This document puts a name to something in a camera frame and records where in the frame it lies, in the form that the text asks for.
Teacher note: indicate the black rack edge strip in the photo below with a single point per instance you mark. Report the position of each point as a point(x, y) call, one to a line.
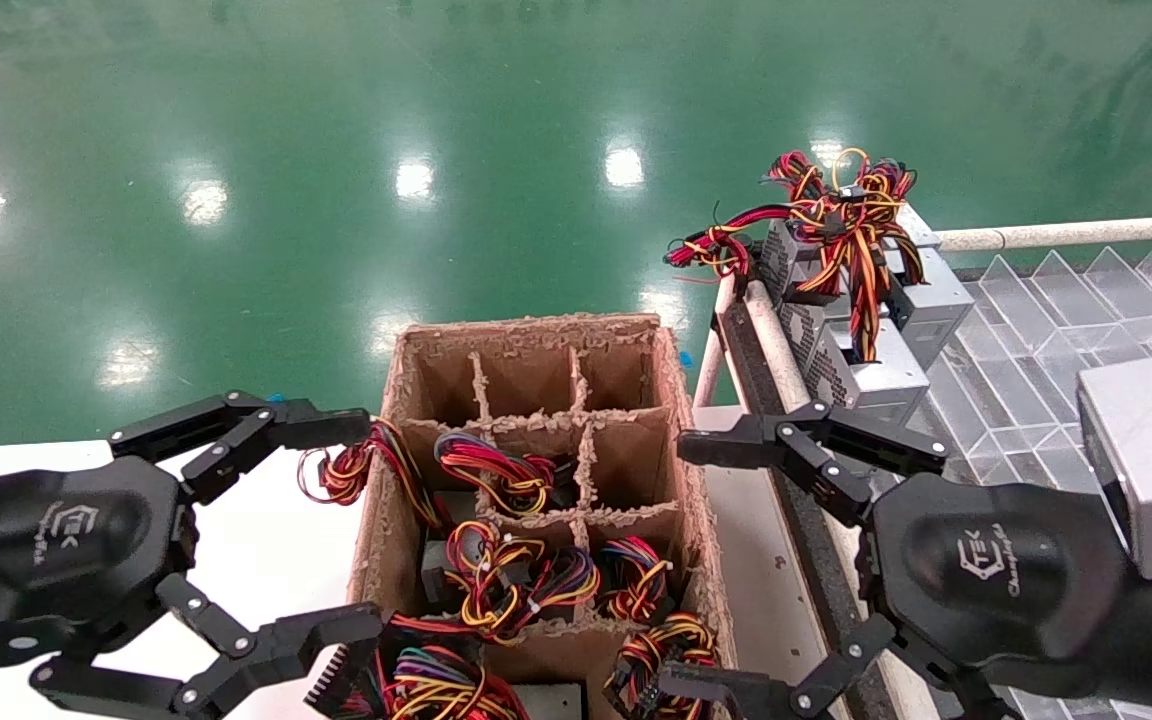
point(821, 570)

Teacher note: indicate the beige rack rail pipe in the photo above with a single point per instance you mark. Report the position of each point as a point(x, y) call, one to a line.
point(771, 340)
point(1056, 235)

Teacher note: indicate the light grey rack side panel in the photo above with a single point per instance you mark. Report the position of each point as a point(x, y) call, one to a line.
point(746, 560)

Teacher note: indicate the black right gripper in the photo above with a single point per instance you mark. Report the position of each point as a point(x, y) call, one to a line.
point(996, 575)

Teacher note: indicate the brown cardboard divider box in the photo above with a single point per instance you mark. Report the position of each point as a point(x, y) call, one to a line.
point(526, 365)

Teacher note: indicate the white rack leg pipe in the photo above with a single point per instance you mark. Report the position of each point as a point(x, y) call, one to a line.
point(714, 360)

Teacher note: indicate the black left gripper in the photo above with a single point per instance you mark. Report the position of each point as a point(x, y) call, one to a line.
point(56, 560)

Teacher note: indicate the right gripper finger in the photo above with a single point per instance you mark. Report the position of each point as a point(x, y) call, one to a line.
point(726, 695)

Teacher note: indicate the clear acrylic compartment tray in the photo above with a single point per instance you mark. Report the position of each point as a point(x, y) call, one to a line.
point(1016, 400)

